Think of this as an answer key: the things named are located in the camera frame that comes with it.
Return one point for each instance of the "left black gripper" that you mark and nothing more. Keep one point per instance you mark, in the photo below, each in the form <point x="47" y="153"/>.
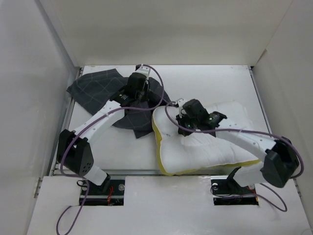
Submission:
<point x="145" y="98"/>

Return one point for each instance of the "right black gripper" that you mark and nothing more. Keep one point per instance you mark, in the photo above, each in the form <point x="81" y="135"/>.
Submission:
<point x="181" y="120"/>

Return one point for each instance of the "white pillow yellow edge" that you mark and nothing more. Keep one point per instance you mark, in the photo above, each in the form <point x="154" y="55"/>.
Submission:
<point x="178" y="155"/>

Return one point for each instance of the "dark grey checked pillowcase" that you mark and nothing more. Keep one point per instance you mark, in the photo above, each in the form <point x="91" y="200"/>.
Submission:
<point x="93" y="90"/>

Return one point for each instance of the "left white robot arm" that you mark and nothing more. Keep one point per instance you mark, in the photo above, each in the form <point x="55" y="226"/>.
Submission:
<point x="74" y="147"/>

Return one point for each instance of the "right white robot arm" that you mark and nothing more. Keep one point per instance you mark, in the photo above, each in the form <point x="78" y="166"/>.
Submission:
<point x="278" y="158"/>

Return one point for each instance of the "white foam front board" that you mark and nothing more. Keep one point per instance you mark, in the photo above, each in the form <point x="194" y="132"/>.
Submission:
<point x="156" y="205"/>

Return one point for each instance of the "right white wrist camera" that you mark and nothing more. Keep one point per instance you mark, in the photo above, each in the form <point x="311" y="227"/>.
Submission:
<point x="179" y="104"/>

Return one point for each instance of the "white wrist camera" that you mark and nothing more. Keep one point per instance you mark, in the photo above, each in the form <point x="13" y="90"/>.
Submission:
<point x="143" y="69"/>
<point x="179" y="104"/>

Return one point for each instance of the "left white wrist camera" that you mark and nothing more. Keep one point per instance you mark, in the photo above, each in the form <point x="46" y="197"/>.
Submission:
<point x="143" y="69"/>

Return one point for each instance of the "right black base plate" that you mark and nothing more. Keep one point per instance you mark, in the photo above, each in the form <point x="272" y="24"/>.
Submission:
<point x="229" y="193"/>

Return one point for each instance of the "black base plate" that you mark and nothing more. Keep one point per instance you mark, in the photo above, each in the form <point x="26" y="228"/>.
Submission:
<point x="229" y="193"/>
<point x="112" y="196"/>

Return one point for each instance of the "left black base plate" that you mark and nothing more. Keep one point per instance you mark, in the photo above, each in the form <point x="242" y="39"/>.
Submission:
<point x="112" y="196"/>

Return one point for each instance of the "aluminium front rail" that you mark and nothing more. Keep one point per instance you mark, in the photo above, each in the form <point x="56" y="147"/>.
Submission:
<point x="216" y="170"/>

